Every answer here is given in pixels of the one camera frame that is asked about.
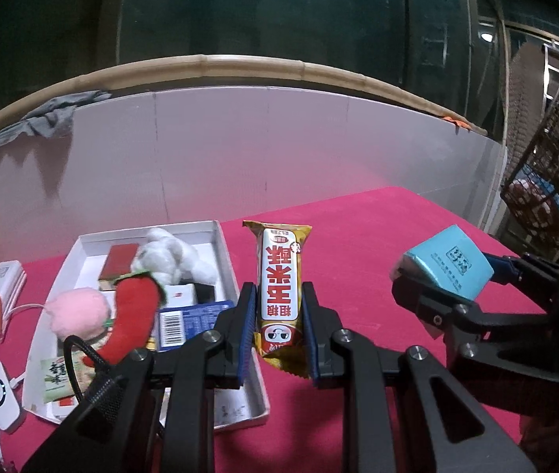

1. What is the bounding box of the glass window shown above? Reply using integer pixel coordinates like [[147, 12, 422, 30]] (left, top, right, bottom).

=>
[[0, 0, 559, 143]]

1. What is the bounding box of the green white tea packet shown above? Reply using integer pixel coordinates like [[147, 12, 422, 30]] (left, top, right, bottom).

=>
[[40, 355, 94, 405]]

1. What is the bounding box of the white plush toy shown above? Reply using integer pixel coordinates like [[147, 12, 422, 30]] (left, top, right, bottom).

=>
[[130, 227, 218, 287]]

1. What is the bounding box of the blue white medicine box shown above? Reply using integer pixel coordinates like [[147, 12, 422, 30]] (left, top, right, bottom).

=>
[[158, 300, 237, 353]]

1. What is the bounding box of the dark wire basket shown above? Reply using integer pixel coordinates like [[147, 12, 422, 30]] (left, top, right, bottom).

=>
[[500, 64, 559, 252]]

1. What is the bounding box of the bamboo rail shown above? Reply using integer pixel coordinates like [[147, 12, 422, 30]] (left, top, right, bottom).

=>
[[0, 54, 487, 158]]

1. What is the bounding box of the red tablecloth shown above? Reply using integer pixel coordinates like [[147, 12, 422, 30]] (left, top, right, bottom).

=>
[[0, 186, 556, 473]]

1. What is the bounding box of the red plush chili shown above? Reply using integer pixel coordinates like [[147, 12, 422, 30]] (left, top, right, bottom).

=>
[[84, 271, 168, 368]]

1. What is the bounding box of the yellow red snack packet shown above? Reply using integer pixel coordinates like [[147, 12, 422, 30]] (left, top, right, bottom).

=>
[[242, 220, 313, 380]]

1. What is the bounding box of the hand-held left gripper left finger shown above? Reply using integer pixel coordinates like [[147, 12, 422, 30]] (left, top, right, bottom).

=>
[[20, 282, 257, 473]]

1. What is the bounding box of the black braided cable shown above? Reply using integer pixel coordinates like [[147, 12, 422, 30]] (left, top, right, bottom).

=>
[[63, 336, 130, 427]]

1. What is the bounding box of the white square wireless charger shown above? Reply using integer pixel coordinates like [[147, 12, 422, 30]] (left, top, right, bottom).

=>
[[0, 359, 28, 434]]

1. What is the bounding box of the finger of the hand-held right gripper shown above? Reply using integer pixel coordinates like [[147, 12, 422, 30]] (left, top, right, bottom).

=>
[[481, 253, 559, 302], [391, 276, 495, 342]]

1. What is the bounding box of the light blue small box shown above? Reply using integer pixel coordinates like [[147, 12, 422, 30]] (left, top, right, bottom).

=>
[[390, 224, 496, 302]]

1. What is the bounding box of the white cardboard box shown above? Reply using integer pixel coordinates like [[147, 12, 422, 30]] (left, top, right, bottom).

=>
[[22, 220, 270, 432]]

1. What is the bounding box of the pink plush ball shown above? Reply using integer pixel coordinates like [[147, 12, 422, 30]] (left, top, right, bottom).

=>
[[45, 290, 113, 341]]

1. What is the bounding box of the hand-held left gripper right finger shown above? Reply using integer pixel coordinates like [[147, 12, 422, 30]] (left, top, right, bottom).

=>
[[300, 281, 537, 473]]

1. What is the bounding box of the white power bank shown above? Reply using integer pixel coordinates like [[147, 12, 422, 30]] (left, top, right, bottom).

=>
[[0, 259, 28, 309]]

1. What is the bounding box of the red white small box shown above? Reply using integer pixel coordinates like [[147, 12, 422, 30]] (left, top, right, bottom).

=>
[[98, 244, 140, 291]]

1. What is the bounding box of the white charging cable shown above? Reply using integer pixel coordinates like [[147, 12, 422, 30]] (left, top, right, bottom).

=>
[[2, 303, 51, 318]]

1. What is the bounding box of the grey cloth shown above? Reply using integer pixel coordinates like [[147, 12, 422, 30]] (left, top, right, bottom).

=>
[[0, 89, 113, 166]]

